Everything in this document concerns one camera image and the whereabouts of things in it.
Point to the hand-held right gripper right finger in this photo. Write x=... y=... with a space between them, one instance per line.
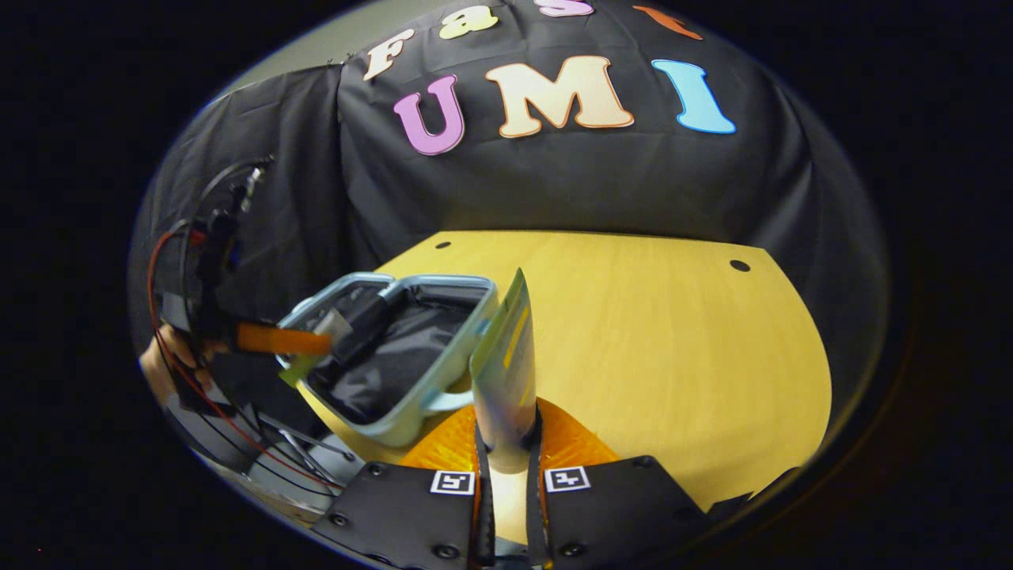
x=617 y=507

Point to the black backdrop cloth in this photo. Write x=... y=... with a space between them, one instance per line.
x=554 y=182

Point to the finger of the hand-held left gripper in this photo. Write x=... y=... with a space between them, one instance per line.
x=281 y=339
x=364 y=324

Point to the grey green cosmetic tube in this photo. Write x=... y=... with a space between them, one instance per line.
x=506 y=372

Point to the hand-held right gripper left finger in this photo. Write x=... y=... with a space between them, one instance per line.
x=396 y=507

